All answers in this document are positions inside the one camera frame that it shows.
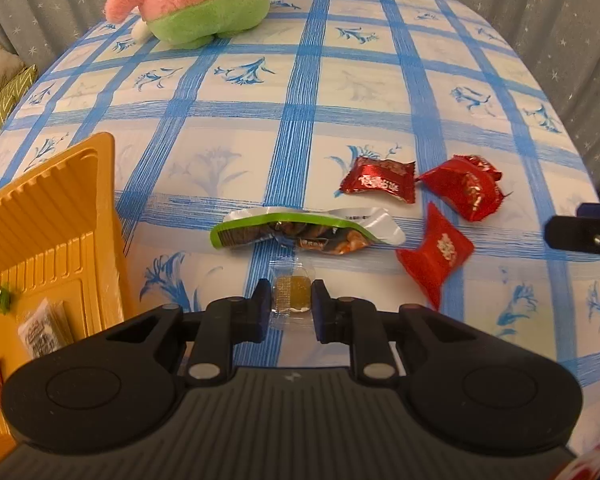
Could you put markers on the crinkled red candy packet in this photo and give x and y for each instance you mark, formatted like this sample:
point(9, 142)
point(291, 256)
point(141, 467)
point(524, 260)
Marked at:
point(465, 190)

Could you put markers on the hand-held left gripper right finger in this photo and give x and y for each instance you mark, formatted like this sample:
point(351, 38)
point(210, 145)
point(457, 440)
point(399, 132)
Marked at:
point(318, 310)

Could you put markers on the grey clear snack packet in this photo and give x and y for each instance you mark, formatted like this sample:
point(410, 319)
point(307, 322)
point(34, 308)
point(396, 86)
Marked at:
point(42, 332)

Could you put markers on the pink starfish plush toy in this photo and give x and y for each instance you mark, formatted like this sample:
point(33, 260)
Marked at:
point(200, 0)

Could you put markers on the red white printed cloth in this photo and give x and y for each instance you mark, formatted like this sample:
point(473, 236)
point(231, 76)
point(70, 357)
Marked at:
point(590, 465)

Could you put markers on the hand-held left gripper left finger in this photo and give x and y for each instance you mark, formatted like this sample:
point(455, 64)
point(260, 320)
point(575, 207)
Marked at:
point(264, 310)

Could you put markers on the blue checked tablecloth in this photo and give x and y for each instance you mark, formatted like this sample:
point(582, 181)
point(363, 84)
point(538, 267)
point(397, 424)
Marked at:
point(330, 110)

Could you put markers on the red pillow candy packet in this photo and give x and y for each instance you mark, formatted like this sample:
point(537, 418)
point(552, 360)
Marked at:
point(437, 255)

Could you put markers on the green-edged snack packet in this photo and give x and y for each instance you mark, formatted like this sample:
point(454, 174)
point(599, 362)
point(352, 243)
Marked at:
point(290, 227)

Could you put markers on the clear-wrapped brown candy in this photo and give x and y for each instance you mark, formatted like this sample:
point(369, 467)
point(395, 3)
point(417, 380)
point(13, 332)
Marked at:
point(291, 292)

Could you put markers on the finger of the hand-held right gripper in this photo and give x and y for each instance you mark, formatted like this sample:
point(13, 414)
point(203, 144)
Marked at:
point(580, 237)

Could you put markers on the orange plastic tray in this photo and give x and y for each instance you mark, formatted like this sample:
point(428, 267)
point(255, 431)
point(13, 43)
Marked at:
point(45, 240)

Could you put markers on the green zigzag pillow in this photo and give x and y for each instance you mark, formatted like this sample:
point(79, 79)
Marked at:
point(5, 105)

